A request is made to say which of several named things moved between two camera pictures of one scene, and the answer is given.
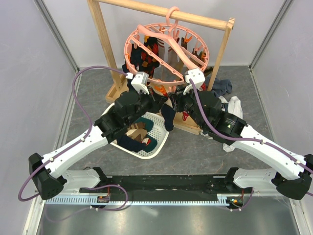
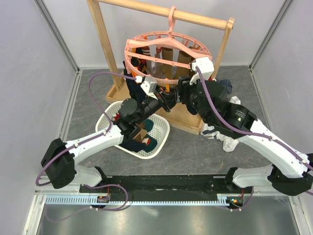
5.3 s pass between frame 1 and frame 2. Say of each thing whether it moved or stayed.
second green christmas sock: stayed
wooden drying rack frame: stayed
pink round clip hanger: moved
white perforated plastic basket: stayed
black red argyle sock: moved
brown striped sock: stayed
